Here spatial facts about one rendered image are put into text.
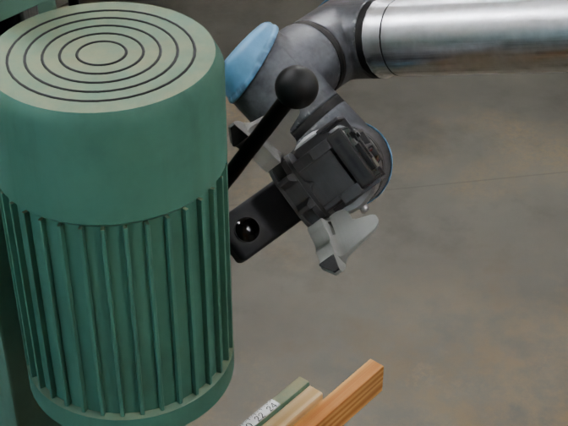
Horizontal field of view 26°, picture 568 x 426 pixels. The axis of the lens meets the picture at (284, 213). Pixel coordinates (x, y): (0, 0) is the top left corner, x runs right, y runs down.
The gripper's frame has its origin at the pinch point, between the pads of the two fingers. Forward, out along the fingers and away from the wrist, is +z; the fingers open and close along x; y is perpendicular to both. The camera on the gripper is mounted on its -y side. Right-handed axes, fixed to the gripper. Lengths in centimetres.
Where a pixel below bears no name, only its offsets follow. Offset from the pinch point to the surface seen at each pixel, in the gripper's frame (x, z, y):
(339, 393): 20.2, -35.9, -14.7
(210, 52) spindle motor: -11.0, 13.7, 5.5
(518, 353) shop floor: 54, -183, -14
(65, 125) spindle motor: -11.7, 22.2, -3.7
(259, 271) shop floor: 3, -198, -56
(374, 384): 22.1, -40.2, -11.8
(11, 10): -23.4, 11.2, -5.5
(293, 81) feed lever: -6.7, 5.6, 8.0
